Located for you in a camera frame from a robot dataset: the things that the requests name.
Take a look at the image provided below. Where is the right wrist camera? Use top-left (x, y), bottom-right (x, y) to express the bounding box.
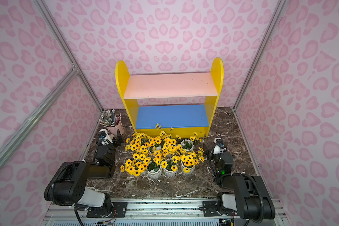
top-left (213, 137), bottom-right (227, 154)

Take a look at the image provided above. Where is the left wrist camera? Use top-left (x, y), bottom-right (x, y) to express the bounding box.
top-left (98, 129), bottom-right (114, 146)

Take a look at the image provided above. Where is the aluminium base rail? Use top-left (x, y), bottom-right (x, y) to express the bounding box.
top-left (40, 197), bottom-right (289, 226)

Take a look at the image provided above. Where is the pink pen holder cup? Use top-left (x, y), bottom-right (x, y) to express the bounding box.
top-left (99, 109), bottom-right (124, 135)

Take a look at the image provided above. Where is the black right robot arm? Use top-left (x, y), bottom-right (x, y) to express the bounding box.
top-left (199, 138), bottom-right (276, 226)

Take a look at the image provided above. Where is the yellow two-tier shelf unit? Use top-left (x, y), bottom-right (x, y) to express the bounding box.
top-left (115, 57), bottom-right (224, 137)

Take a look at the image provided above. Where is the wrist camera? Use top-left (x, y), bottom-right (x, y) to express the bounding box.
top-left (213, 137), bottom-right (227, 154)
top-left (98, 129), bottom-right (114, 146)

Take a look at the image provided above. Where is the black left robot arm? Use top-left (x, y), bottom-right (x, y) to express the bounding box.
top-left (44, 129), bottom-right (124, 218)

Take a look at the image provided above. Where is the shelf sunflower pot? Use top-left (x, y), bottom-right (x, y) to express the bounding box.
top-left (161, 158), bottom-right (179, 178)
top-left (120, 159), bottom-right (149, 177)
top-left (125, 132), bottom-right (150, 154)
top-left (180, 132), bottom-right (202, 152)
top-left (160, 131), bottom-right (184, 157)
top-left (147, 154), bottom-right (162, 179)
top-left (146, 136), bottom-right (164, 153)
top-left (180, 147), bottom-right (204, 174)

